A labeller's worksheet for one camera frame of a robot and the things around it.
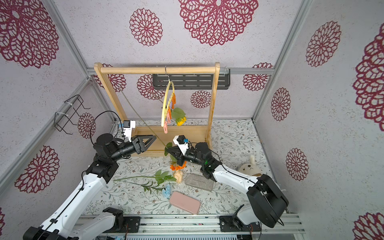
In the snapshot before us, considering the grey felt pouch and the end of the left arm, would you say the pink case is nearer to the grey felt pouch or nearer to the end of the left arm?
the grey felt pouch

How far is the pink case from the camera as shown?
2.59 feet

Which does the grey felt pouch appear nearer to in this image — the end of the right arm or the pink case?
the pink case
